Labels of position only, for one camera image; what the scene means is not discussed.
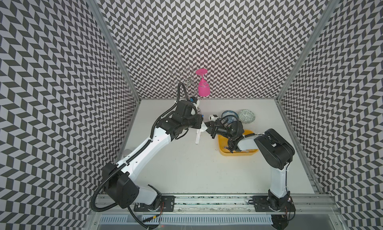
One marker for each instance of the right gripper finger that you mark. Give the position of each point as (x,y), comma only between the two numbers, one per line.
(210,124)
(211,132)

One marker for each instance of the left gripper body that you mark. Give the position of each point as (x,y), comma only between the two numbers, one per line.
(193,122)

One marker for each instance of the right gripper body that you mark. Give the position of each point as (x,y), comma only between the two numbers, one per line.
(223,129)

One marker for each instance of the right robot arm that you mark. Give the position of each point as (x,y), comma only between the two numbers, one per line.
(277,152)

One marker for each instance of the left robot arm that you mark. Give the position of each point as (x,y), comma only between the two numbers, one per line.
(118,187)

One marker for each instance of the blue patterned bowl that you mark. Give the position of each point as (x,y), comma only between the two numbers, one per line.
(229,116)

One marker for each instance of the yellow plastic tray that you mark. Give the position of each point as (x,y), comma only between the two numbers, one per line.
(245,142)

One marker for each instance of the green patterned bowl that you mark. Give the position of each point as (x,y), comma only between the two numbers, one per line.
(246,116)

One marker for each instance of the pink wine glass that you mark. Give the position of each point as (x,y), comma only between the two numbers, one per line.
(203,86)

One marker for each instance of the small glass jar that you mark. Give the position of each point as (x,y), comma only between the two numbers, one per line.
(126,153)

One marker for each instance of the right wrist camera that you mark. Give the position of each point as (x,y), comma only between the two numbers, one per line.
(213,117)

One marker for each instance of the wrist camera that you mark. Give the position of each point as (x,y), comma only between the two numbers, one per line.
(195,101)
(213,117)

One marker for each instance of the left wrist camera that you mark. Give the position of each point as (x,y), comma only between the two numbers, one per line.
(195,101)

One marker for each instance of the metal wire glass rack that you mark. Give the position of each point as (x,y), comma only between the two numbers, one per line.
(186,76)

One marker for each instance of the aluminium front rail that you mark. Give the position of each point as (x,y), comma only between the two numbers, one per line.
(246,203)

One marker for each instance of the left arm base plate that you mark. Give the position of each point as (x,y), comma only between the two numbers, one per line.
(165,203)

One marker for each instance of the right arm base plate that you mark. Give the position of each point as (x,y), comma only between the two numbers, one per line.
(273,204)

